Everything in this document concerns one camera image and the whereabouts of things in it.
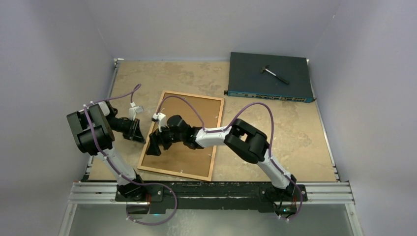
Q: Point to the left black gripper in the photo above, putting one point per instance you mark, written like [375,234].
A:
[134,132]

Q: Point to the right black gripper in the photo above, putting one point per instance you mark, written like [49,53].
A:
[154,148]

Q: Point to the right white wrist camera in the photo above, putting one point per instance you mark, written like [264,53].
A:
[160,119]

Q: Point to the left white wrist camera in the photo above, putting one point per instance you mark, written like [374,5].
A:
[134,110]

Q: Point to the orange wooden picture frame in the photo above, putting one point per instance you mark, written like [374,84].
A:
[176,174]

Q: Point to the small black hammer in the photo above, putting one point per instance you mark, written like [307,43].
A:
[266,69]

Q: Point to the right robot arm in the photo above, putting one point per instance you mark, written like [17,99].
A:
[246,141]

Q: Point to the aluminium rail frame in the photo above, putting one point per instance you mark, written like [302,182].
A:
[330,208]

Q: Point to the dark network switch box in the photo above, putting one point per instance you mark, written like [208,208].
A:
[269,77]

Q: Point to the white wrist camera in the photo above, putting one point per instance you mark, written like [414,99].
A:
[134,110]
[160,119]

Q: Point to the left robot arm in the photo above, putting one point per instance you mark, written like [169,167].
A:
[93,131]

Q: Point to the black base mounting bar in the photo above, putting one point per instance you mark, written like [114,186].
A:
[261,196]

